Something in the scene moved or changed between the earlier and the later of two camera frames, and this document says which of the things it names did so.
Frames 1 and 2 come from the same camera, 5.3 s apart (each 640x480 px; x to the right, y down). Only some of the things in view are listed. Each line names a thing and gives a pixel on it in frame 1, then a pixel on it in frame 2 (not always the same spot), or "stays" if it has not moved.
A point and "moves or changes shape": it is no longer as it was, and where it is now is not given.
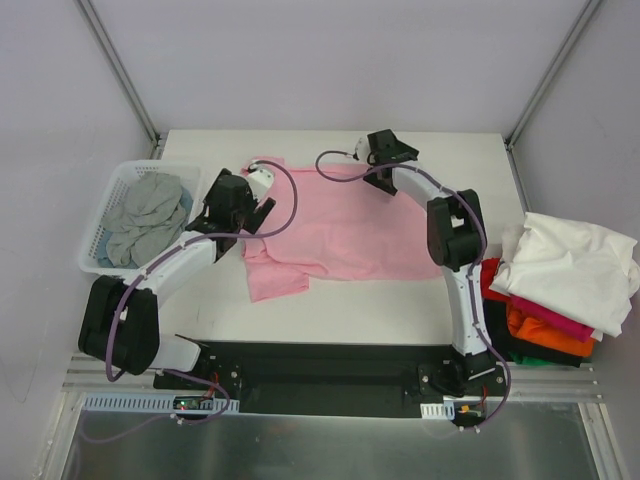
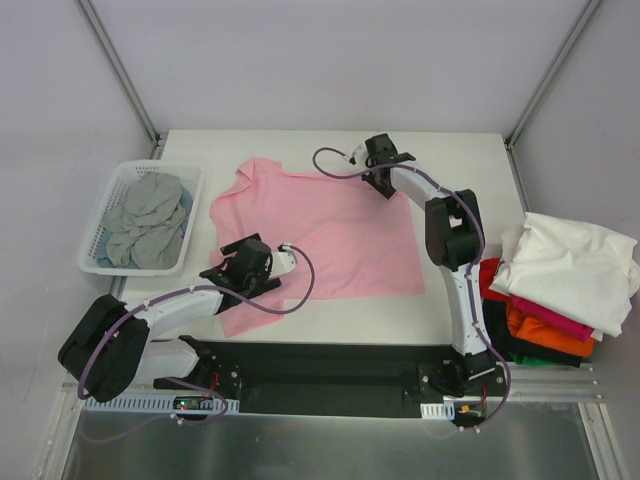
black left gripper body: (251, 216) → (263, 286)
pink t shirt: (332, 223) moves or changes shape
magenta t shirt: (574, 329) stays
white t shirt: (580, 273) stays
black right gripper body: (378, 178) stays
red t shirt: (488, 270) stays
